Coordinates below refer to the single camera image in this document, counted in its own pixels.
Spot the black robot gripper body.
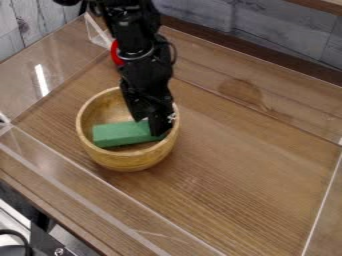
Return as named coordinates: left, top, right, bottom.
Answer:
left=116, top=34, right=177, bottom=104

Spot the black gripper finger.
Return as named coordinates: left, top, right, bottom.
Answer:
left=149, top=96, right=175, bottom=136
left=123, top=91, right=151, bottom=122

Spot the brown wooden bowl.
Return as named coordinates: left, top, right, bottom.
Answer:
left=75, top=87, right=181, bottom=172

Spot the green rectangular block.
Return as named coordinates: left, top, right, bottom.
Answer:
left=92, top=120, right=169, bottom=148

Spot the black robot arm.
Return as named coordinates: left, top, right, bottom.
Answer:
left=52, top=0, right=177, bottom=136

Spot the red felt strawberry toy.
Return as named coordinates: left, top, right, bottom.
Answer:
left=111, top=40, right=124, bottom=67

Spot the clear acrylic triangular bracket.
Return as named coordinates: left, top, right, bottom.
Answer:
left=84, top=13, right=114, bottom=50

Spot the clear acrylic tray enclosure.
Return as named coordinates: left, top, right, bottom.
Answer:
left=0, top=19, right=342, bottom=256

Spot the black metal bracket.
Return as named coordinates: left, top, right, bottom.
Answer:
left=30, top=224, right=76, bottom=256

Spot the black cable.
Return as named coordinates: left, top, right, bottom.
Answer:
left=0, top=229, right=32, bottom=256

